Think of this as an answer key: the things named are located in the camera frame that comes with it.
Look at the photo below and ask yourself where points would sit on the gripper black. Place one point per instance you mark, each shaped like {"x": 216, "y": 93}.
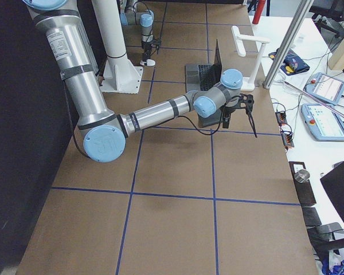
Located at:
{"x": 147, "y": 48}
{"x": 226, "y": 112}

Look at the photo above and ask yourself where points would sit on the white computer mouse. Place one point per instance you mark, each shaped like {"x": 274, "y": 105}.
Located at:
{"x": 148, "y": 63}

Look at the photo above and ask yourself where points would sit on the black mouse pad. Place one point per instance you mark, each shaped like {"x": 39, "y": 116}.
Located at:
{"x": 215, "y": 118}

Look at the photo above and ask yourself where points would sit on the grey laptop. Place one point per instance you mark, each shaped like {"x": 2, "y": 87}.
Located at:
{"x": 202, "y": 77}

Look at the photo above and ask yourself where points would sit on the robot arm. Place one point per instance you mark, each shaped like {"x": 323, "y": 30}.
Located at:
{"x": 105, "y": 132}
{"x": 137, "y": 13}

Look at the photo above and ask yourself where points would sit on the white desk lamp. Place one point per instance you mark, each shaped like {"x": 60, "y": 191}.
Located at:
{"x": 249, "y": 81}

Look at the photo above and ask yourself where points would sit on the blue printed pouch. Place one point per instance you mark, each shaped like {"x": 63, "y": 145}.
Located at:
{"x": 293, "y": 64}

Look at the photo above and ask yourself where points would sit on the metal cylinder on box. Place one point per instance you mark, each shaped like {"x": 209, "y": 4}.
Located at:
{"x": 301, "y": 176}

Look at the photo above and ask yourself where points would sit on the teach pendant near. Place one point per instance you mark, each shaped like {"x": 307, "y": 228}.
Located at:
{"x": 323, "y": 124}

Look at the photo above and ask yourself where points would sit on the teach pendant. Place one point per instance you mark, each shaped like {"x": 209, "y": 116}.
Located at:
{"x": 325, "y": 88}
{"x": 323, "y": 124}

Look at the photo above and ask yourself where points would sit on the teach pendant far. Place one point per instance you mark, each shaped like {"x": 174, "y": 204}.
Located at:
{"x": 325, "y": 88}

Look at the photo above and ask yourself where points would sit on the red cylinder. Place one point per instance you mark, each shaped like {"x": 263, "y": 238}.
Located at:
{"x": 258, "y": 12}

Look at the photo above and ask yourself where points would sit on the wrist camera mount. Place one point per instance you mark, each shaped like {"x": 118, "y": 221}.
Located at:
{"x": 246, "y": 102}
{"x": 155, "y": 45}

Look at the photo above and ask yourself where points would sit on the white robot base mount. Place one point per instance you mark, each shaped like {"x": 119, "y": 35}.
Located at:
{"x": 120, "y": 75}

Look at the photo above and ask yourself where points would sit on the usb hub with cables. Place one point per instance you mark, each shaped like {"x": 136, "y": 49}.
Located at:
{"x": 281, "y": 118}

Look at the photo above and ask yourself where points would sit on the aluminium frame post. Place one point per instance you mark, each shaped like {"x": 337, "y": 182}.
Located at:
{"x": 287, "y": 41}

